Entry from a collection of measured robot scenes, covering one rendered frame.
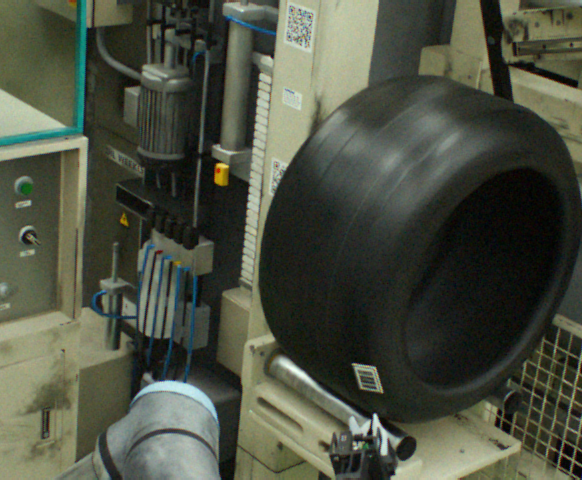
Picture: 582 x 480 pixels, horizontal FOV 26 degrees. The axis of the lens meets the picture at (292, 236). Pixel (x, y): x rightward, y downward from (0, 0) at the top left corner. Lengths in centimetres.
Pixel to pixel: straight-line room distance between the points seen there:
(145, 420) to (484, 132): 75
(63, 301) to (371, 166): 78
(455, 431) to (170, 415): 95
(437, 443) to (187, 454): 94
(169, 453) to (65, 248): 98
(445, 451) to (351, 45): 75
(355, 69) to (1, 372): 86
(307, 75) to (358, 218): 39
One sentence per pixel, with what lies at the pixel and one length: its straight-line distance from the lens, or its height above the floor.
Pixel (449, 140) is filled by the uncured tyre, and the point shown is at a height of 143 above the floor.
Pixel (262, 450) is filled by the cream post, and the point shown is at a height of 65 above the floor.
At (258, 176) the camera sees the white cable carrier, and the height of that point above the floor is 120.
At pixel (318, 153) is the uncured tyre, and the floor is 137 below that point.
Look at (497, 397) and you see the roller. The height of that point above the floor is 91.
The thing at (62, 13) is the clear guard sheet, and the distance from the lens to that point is 227.
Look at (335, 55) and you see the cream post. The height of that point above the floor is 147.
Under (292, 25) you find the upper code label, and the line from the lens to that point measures 226.
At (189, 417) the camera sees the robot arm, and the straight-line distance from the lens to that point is 159.
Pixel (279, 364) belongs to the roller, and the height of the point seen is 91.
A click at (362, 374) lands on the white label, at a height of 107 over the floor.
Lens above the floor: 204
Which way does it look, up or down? 23 degrees down
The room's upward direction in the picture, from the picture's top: 6 degrees clockwise
